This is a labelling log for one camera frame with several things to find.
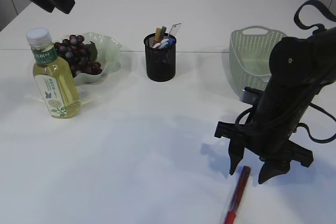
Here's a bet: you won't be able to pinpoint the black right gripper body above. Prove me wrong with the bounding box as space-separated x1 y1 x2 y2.
215 26 335 167

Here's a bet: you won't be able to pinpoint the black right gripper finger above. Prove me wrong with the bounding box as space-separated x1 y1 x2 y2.
228 135 245 175
258 160 290 184

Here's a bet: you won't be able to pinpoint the red glitter marker pen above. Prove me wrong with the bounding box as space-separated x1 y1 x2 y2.
223 166 251 224

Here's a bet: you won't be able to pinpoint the dark purple grape bunch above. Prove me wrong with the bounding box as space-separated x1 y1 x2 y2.
54 34 102 77

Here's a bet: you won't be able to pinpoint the yellow tea bottle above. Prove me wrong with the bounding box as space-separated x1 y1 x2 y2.
26 28 81 119

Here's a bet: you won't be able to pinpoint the gold glitter marker pen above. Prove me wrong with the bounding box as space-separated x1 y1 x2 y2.
153 27 162 45

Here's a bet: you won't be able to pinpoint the pink safety scissors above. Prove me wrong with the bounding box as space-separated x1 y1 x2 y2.
152 39 169 49

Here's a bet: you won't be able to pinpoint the silver glitter marker pen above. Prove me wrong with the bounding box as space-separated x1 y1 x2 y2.
160 26 166 40

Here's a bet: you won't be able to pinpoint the blue safety scissors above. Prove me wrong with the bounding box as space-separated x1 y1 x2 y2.
160 38 176 49

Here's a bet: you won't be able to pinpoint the clear plastic ruler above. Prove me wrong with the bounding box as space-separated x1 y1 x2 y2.
169 23 182 37

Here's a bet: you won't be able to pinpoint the green plastic woven basket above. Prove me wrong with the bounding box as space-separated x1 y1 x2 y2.
229 26 286 97

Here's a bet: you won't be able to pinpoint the green wavy glass plate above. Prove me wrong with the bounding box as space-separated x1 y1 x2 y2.
54 32 121 86

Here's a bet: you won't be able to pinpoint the black mesh pen holder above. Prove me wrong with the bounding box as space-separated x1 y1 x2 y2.
143 33 176 82

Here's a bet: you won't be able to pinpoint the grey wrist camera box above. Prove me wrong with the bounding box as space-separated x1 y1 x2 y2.
239 87 264 105

